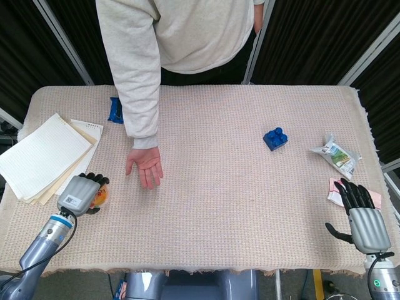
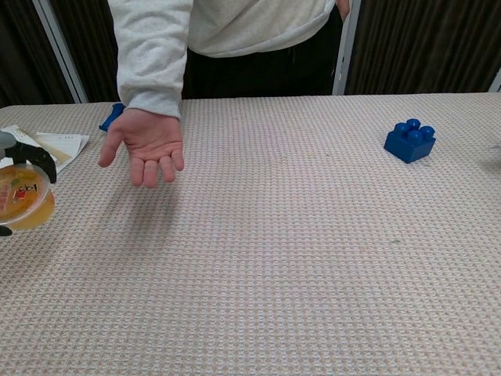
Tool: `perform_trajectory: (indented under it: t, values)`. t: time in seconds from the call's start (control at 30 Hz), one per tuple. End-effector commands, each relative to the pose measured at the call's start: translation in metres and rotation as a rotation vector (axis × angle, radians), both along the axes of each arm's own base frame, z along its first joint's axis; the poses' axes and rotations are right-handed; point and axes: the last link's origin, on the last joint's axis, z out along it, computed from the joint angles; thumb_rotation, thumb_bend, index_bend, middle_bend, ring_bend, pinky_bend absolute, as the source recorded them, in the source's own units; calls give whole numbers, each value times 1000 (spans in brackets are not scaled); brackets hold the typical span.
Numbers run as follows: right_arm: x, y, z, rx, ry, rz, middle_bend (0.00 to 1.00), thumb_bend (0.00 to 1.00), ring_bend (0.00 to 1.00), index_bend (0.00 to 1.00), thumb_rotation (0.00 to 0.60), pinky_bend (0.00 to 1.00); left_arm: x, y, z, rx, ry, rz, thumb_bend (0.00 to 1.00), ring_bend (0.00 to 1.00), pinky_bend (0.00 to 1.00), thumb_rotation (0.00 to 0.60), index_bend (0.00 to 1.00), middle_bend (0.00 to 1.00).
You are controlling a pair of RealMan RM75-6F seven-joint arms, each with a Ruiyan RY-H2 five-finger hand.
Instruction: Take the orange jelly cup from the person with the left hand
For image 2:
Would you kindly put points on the white paper sheet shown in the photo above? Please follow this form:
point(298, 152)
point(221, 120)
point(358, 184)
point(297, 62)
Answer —
point(76, 143)

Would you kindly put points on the person's left hand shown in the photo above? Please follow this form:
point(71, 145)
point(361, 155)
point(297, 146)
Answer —
point(344, 8)

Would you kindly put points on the small blue plastic piece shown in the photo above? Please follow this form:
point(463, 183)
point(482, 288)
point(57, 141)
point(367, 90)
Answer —
point(111, 117)

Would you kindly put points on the person's right hand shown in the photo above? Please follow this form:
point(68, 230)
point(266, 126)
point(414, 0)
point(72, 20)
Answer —
point(150, 145)

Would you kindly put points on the lined notebook paper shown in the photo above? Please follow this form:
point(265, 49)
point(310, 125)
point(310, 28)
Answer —
point(17, 131)

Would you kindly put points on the grey sweatshirt torso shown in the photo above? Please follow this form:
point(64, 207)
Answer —
point(258, 23)

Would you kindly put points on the black trousers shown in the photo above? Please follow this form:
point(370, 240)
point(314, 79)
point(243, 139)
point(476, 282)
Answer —
point(258, 76)

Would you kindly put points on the orange jelly cup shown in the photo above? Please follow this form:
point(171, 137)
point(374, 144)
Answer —
point(23, 199)

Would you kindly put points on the slanted grey metal post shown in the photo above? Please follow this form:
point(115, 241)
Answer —
point(62, 51)

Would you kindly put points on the checked woven tablecloth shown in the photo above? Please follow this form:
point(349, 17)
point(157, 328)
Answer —
point(274, 254)

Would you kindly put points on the upright grey metal post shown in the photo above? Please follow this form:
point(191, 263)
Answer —
point(344, 58)

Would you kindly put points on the beige paper sheet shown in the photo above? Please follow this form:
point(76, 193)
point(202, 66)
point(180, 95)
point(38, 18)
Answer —
point(58, 150)

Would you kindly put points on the grey metal post stub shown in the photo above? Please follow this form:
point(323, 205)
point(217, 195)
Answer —
point(496, 82)

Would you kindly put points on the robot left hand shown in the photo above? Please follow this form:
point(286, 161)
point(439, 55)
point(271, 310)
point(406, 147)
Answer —
point(33, 154)

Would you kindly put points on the blue plastic building block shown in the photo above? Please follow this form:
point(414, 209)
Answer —
point(409, 145)

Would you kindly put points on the grey sleeved right forearm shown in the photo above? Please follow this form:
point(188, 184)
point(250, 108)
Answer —
point(154, 55)

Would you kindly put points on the dark curtain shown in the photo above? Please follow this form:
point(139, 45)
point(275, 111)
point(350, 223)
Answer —
point(23, 51)
point(422, 43)
point(92, 43)

